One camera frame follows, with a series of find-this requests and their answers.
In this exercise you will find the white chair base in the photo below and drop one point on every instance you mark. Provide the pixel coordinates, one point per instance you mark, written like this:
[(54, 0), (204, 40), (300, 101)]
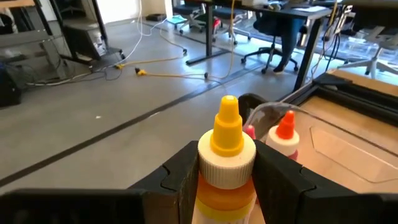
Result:
[(373, 62)]

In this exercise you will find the black computer tower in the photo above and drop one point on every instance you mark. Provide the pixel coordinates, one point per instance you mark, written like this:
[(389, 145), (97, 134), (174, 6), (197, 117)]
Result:
[(84, 40)]

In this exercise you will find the black frame bracket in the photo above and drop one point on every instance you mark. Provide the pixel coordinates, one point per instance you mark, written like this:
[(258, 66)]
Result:
[(248, 105)]

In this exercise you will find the black office chair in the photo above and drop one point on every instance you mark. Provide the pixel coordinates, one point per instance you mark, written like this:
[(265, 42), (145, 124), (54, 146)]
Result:
[(270, 51)]

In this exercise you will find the pink food colouring bottle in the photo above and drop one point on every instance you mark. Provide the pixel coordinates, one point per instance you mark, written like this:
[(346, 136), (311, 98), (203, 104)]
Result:
[(250, 132)]

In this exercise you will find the grey office chair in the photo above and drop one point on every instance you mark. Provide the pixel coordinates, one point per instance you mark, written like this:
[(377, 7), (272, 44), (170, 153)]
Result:
[(192, 20)]

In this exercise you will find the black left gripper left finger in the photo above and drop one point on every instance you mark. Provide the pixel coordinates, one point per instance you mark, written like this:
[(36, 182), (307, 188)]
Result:
[(93, 207)]

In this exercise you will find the clear plastic container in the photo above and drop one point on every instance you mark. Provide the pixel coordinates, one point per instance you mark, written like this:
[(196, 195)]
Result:
[(342, 155)]

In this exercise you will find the black floor box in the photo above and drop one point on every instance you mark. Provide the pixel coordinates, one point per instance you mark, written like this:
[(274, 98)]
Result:
[(9, 90)]

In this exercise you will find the small flat black box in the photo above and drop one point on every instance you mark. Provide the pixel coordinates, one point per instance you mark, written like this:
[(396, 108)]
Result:
[(156, 17)]

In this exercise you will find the red food colouring bottle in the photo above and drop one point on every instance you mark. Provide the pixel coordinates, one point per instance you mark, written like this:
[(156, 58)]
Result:
[(284, 143)]

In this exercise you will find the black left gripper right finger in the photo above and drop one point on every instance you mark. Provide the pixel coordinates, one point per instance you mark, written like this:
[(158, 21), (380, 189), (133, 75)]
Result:
[(311, 205)]

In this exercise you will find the grey shelf rack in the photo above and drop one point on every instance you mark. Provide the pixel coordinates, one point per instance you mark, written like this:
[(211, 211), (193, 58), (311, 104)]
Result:
[(25, 39)]

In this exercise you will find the person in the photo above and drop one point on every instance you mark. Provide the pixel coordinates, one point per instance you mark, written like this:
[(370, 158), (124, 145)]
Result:
[(290, 34)]

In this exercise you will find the black office desk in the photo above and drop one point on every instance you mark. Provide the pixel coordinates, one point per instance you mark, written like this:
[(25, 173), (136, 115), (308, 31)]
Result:
[(209, 31)]

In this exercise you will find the orange food colouring bottle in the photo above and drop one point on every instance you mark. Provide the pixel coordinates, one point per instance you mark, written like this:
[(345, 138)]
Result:
[(227, 161)]

